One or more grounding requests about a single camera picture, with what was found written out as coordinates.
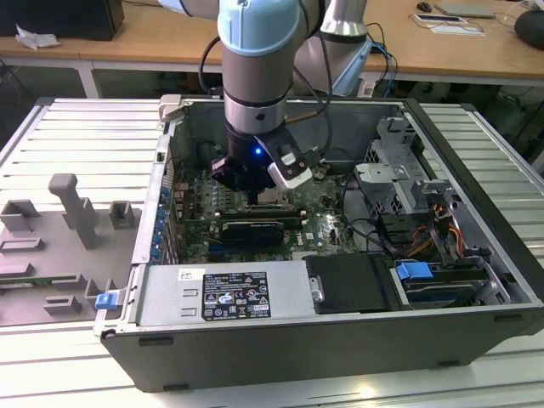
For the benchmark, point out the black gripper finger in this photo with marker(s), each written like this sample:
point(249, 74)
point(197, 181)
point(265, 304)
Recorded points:
point(221, 170)

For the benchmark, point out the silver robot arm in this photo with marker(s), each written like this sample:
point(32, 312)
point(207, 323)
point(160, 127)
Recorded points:
point(255, 64)

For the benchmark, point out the blue expansion slot clip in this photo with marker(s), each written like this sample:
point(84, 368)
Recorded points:
point(156, 253)
point(165, 194)
point(162, 222)
point(158, 239)

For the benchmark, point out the CPU socket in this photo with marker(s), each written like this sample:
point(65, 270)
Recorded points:
point(293, 207)

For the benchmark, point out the black plastic bay cover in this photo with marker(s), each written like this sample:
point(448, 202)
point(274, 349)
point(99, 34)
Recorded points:
point(348, 285)

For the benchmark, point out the black cylindrical board component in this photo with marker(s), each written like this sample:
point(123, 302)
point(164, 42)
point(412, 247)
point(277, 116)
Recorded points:
point(207, 154)

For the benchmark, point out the black graphics card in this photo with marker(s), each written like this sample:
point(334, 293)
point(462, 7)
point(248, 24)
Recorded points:
point(251, 234)

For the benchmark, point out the green motherboard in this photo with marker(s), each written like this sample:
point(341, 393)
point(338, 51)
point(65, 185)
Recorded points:
point(323, 212)

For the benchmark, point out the silver metal drive cage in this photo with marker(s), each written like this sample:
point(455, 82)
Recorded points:
point(382, 174)

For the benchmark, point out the silver power supply unit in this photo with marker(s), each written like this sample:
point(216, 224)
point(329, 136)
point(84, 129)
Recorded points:
point(166, 297)

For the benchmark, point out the wooden desk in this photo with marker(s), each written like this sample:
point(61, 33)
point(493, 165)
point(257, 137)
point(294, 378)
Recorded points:
point(170, 38)

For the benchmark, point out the pale blue teach pendant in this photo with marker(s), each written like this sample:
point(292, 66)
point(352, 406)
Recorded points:
point(355, 70)

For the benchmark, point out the blue case latch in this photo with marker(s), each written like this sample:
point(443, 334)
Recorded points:
point(106, 301)

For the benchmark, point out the black open PC case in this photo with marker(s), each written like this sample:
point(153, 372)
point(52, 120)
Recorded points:
point(297, 353)

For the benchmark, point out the hard disk in blue carrier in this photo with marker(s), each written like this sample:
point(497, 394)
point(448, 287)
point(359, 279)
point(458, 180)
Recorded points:
point(412, 271)

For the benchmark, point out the grey parts rack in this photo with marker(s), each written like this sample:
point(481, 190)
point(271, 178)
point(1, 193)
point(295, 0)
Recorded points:
point(42, 263)

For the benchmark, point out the black box on desk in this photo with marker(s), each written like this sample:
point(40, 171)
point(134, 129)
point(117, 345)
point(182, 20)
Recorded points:
point(64, 17)

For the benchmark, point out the green RAM stick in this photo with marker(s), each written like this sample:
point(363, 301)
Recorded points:
point(25, 282)

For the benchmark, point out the crumpled clear plastic bag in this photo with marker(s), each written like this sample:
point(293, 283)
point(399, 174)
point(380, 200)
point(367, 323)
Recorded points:
point(36, 38)

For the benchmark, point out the black computer mouse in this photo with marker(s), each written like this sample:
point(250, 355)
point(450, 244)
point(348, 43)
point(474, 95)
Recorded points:
point(423, 6)

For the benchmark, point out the white device with dark screen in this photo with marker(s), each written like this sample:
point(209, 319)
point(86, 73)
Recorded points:
point(438, 18)

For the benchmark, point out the white paper sheet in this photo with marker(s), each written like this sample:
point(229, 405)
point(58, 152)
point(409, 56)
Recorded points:
point(459, 30)

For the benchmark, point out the grey flat laptop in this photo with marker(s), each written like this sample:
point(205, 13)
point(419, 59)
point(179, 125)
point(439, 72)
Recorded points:
point(465, 9)

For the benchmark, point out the black round object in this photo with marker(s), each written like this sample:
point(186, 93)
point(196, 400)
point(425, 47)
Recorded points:
point(531, 27)

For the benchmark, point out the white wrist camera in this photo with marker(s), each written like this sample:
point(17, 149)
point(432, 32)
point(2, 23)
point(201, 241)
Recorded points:
point(289, 176)

